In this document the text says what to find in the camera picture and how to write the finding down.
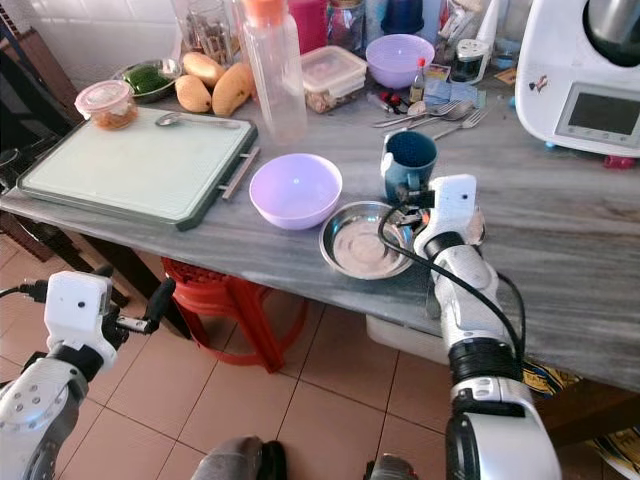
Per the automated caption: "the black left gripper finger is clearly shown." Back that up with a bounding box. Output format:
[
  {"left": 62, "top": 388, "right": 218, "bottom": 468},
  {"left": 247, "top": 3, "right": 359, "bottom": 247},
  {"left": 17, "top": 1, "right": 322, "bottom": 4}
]
[{"left": 144, "top": 276, "right": 177, "bottom": 335}]

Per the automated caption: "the dark blue mug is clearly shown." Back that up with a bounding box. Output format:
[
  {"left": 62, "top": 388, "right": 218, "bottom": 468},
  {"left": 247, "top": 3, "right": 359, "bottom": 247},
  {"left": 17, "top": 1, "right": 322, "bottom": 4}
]
[{"left": 380, "top": 130, "right": 440, "bottom": 207}]

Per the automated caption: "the stainless steel plate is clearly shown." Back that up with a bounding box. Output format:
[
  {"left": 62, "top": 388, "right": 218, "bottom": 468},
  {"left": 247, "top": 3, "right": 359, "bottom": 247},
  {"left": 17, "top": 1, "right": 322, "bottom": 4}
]
[{"left": 320, "top": 200, "right": 423, "bottom": 281}]

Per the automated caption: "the red plastic stool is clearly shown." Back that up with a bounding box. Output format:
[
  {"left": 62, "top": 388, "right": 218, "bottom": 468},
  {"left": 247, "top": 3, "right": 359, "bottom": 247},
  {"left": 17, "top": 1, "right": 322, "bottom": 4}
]
[{"left": 159, "top": 256, "right": 308, "bottom": 375}]

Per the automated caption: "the lilac plastic bowl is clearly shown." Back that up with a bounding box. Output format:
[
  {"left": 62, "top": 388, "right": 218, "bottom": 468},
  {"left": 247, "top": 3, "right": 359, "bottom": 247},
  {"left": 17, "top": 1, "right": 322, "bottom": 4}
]
[
  {"left": 249, "top": 153, "right": 345, "bottom": 232},
  {"left": 364, "top": 33, "right": 437, "bottom": 90}
]

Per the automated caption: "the steel spoon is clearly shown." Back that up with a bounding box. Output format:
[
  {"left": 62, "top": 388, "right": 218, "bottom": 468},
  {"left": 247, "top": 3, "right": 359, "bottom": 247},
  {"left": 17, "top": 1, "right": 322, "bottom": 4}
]
[
  {"left": 382, "top": 103, "right": 475, "bottom": 137},
  {"left": 155, "top": 111, "right": 243, "bottom": 130},
  {"left": 371, "top": 101, "right": 461, "bottom": 129}
]

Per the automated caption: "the steel fork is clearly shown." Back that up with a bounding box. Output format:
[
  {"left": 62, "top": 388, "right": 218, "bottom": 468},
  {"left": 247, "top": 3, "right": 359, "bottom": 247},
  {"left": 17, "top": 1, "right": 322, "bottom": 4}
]
[{"left": 432, "top": 106, "right": 492, "bottom": 141}]

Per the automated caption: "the small red-capped sauce bottle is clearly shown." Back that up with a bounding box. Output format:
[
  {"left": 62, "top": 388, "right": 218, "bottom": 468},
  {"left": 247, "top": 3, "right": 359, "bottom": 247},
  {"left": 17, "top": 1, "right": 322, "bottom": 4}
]
[{"left": 409, "top": 56, "right": 428, "bottom": 105}]

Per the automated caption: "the blue packet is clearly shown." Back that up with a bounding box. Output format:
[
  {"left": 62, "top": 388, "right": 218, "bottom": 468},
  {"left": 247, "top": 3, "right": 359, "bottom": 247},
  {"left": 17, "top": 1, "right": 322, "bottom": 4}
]
[{"left": 426, "top": 80, "right": 487, "bottom": 107}]

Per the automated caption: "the white plastic bin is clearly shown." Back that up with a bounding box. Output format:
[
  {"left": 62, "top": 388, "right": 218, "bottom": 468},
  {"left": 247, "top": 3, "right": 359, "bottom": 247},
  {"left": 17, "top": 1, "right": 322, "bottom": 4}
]
[{"left": 365, "top": 313, "right": 449, "bottom": 364}]

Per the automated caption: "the white green-rimmed cutting board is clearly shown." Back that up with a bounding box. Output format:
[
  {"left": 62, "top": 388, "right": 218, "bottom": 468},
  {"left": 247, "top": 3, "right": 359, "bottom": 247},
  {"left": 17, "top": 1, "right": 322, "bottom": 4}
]
[{"left": 17, "top": 107, "right": 260, "bottom": 232}]

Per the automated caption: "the clear rectangular plastic box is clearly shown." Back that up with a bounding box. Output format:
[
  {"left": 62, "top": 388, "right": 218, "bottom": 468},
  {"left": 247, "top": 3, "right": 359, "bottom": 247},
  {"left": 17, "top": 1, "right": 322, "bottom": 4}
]
[{"left": 300, "top": 45, "right": 369, "bottom": 114}]

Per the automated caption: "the clear bottle orange cap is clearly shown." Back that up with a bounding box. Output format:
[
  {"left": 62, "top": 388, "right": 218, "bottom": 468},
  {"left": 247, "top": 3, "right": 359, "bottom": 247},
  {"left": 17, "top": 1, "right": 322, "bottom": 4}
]
[{"left": 241, "top": 0, "right": 310, "bottom": 146}]

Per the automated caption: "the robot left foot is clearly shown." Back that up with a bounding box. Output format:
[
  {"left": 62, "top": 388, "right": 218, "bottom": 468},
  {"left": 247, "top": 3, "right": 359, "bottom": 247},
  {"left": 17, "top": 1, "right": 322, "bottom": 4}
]
[{"left": 191, "top": 436, "right": 287, "bottom": 480}]

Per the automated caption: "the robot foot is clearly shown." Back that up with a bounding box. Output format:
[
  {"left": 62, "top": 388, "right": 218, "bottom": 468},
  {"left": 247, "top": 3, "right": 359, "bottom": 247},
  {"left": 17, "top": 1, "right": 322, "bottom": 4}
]
[
  {"left": 364, "top": 454, "right": 422, "bottom": 480},
  {"left": 191, "top": 436, "right": 287, "bottom": 480}
]

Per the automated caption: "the glass jar with food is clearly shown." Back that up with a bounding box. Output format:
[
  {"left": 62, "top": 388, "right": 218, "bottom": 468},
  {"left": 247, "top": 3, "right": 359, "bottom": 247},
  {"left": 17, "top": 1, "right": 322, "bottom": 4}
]
[{"left": 327, "top": 0, "right": 366, "bottom": 55}]

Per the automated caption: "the dark blue cup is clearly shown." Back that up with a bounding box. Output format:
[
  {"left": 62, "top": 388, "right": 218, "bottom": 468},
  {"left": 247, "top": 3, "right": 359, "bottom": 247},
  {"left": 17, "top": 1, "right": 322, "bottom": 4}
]
[{"left": 380, "top": 0, "right": 426, "bottom": 37}]

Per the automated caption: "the pink plastic container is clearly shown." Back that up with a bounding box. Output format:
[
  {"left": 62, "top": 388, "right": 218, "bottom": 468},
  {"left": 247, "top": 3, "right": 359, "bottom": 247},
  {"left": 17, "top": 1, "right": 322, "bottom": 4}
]
[{"left": 288, "top": 0, "right": 329, "bottom": 55}]

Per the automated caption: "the round pink-lidded food container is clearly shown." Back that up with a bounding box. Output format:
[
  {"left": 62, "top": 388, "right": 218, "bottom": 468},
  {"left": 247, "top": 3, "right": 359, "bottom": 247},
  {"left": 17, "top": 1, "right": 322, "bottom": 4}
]
[{"left": 74, "top": 80, "right": 138, "bottom": 132}]

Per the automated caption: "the white kitchen appliance with screen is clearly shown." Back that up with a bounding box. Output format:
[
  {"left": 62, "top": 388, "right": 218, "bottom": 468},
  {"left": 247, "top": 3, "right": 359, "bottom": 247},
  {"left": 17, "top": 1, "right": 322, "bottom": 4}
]
[{"left": 514, "top": 0, "right": 640, "bottom": 163}]

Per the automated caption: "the bowl of green vegetables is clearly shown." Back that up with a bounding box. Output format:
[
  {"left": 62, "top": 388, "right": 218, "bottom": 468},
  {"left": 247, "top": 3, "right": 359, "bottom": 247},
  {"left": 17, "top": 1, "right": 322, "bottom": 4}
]
[{"left": 114, "top": 60, "right": 185, "bottom": 105}]

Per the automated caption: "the dark wooden chair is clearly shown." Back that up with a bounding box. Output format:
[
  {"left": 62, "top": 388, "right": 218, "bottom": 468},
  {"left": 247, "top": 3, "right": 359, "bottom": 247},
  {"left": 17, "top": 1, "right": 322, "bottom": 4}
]
[{"left": 0, "top": 5, "right": 81, "bottom": 201}]

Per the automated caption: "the large clear glass jar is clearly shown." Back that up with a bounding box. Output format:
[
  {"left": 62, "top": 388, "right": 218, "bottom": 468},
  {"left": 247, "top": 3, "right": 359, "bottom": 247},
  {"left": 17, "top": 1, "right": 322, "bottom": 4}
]
[{"left": 175, "top": 0, "right": 244, "bottom": 67}]

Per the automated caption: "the colourful patterned cloth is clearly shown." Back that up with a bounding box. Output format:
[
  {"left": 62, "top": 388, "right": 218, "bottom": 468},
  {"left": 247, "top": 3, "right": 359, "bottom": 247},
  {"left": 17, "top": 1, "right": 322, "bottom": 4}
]
[{"left": 525, "top": 363, "right": 640, "bottom": 473}]

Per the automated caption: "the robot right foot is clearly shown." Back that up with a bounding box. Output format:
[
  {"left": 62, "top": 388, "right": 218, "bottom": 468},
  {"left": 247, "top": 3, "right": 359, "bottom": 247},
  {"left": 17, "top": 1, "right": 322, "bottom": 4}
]
[{"left": 364, "top": 454, "right": 422, "bottom": 480}]

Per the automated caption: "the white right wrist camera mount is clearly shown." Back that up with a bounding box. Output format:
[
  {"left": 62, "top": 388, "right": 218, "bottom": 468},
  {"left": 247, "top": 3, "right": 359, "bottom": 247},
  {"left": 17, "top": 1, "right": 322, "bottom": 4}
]
[{"left": 426, "top": 174, "right": 479, "bottom": 253}]

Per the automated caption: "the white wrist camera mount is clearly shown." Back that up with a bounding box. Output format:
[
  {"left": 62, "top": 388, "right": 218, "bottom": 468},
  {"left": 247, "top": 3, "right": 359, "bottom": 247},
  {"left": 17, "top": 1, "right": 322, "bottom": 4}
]
[
  {"left": 44, "top": 270, "right": 115, "bottom": 355},
  {"left": 426, "top": 174, "right": 479, "bottom": 253}
]

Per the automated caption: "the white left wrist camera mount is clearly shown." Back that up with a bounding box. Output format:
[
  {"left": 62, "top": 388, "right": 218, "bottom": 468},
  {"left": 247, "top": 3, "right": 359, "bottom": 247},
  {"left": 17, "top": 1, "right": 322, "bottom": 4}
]
[{"left": 44, "top": 270, "right": 115, "bottom": 355}]

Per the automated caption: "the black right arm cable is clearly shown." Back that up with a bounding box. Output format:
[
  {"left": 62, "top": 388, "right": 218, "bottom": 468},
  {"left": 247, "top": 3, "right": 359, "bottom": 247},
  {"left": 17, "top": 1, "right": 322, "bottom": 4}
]
[{"left": 377, "top": 203, "right": 529, "bottom": 366}]

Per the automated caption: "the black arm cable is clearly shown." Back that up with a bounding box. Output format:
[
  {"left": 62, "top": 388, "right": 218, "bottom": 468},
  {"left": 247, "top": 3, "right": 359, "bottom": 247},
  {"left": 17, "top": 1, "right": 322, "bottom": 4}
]
[
  {"left": 377, "top": 203, "right": 529, "bottom": 366},
  {"left": 0, "top": 279, "right": 51, "bottom": 303}
]

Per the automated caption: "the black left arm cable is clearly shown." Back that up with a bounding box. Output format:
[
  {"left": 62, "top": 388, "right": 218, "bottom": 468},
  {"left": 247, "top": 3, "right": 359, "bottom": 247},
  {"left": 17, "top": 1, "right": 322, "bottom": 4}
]
[{"left": 0, "top": 279, "right": 51, "bottom": 303}]

